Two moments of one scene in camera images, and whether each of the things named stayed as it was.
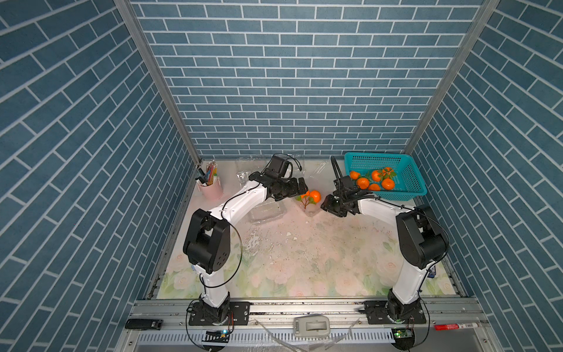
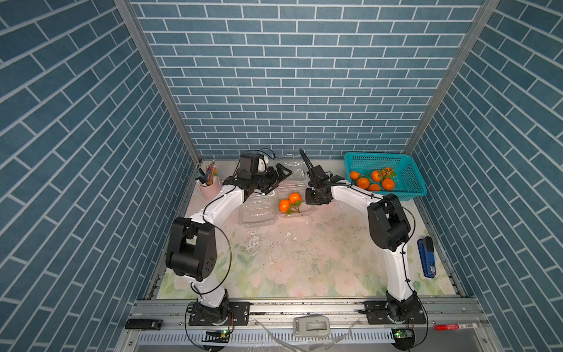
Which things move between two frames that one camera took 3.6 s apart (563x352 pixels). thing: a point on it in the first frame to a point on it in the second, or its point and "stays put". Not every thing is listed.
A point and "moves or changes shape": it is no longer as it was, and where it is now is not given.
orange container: x=387 y=170 stays put
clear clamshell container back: x=314 y=165 moves or changes shape
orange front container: x=316 y=195 moves or changes shape
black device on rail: x=144 y=324 stays put
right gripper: x=327 y=205 to x=308 y=199
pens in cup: x=207 y=179 stays put
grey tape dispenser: x=311 y=325 stays put
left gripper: x=294 y=191 to x=272 y=179
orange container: x=375 y=177 stays put
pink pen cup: x=213 y=191 stays put
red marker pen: x=443 y=327 stays put
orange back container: x=388 y=183 stays put
